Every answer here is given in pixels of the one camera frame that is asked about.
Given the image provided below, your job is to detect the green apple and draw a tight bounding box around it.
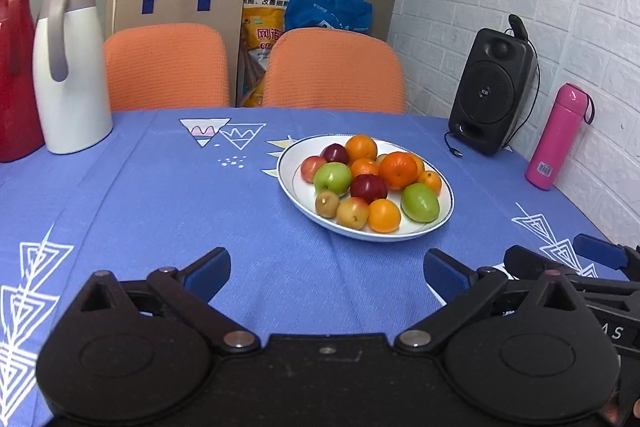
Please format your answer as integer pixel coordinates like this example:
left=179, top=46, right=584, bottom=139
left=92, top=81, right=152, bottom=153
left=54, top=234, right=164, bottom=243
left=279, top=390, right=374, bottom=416
left=312, top=161, right=352, bottom=196
left=400, top=182, right=440, bottom=223

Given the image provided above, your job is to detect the yellow orange front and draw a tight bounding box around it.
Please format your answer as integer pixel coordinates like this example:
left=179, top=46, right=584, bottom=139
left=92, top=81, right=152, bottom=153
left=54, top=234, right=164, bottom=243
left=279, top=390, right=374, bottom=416
left=367, top=198, right=401, bottom=234

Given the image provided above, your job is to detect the small orange tangerine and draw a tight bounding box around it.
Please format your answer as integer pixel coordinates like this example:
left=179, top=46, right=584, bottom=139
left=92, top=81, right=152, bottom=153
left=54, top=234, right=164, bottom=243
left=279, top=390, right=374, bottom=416
left=418, top=170, right=442, bottom=196

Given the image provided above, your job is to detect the red yellow peach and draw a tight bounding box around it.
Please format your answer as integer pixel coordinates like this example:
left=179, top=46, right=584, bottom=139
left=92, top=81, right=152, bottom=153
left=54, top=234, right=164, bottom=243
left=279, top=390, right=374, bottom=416
left=335, top=197, right=370, bottom=230

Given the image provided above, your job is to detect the large orange tangerine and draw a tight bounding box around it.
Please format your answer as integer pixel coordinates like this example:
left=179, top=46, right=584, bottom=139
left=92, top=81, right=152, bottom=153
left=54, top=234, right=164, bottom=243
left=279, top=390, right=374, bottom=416
left=378, top=152, right=419, bottom=191

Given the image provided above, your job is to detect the dark red plum front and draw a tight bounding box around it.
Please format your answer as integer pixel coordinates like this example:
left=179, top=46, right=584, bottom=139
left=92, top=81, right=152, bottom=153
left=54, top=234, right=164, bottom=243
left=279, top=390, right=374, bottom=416
left=349, top=174, right=388, bottom=204

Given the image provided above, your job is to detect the dark red plum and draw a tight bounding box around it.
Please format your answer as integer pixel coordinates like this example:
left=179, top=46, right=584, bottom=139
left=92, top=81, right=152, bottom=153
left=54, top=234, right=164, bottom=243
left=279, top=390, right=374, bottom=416
left=321, top=143, right=350, bottom=166
left=349, top=174, right=388, bottom=204

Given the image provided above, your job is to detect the small red peach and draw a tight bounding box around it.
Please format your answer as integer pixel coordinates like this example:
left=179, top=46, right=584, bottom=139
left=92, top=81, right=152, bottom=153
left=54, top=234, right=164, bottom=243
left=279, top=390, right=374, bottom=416
left=299, top=155, right=326, bottom=184

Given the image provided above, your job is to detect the dark red plum back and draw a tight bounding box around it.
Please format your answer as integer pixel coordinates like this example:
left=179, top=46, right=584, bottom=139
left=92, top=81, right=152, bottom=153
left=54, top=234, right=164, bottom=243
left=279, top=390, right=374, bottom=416
left=321, top=143, right=350, bottom=166

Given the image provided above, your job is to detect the white plate blue rim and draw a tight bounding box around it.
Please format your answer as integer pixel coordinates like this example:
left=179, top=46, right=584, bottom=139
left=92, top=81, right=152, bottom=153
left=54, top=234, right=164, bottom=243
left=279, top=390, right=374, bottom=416
left=276, top=134, right=456, bottom=243

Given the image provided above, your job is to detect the pink thermos bottle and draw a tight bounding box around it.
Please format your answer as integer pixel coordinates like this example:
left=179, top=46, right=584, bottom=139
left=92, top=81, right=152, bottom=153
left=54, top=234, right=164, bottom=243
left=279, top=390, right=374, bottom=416
left=525, top=83, right=596, bottom=191

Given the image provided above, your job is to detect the black speaker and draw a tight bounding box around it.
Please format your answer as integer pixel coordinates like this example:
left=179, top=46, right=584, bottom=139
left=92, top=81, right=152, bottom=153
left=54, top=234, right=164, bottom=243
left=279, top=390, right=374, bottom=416
left=448, top=15, right=538, bottom=156

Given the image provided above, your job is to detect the white thermos jug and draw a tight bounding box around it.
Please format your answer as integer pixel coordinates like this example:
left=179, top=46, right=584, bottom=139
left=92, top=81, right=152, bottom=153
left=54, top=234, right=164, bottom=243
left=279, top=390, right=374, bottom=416
left=32, top=0, right=113, bottom=155

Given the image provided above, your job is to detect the left orange chair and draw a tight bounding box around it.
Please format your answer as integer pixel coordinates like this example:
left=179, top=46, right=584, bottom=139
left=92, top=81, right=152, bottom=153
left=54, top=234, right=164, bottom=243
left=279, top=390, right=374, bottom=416
left=104, top=23, right=231, bottom=112

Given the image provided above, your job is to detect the orange chair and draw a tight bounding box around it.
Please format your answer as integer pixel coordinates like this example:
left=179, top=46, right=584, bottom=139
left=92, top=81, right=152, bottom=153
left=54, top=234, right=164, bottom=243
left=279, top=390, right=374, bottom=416
left=104, top=23, right=231, bottom=112
left=262, top=28, right=406, bottom=114

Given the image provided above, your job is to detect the red thermos jug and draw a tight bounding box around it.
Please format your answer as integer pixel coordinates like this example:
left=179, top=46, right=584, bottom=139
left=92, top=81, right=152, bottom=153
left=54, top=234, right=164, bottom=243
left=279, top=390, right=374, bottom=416
left=0, top=0, right=44, bottom=162

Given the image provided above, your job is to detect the right orange chair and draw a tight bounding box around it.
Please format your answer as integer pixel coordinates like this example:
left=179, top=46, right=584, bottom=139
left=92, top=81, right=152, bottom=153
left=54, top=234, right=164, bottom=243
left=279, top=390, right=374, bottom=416
left=262, top=28, right=406, bottom=114

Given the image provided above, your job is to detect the yellow snack bag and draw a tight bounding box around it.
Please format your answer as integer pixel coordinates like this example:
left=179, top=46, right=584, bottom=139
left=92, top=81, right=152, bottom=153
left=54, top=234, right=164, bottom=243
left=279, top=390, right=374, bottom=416
left=238, top=6, right=284, bottom=107

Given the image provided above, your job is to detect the brown paper bag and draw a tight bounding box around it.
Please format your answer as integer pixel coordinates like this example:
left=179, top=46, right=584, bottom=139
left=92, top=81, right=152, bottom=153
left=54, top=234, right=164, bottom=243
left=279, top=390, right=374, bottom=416
left=108, top=0, right=242, bottom=107

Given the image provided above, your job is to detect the blue tote bag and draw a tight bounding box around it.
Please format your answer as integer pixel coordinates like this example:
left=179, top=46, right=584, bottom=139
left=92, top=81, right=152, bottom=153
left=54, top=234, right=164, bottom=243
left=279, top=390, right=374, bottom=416
left=284, top=0, right=373, bottom=34

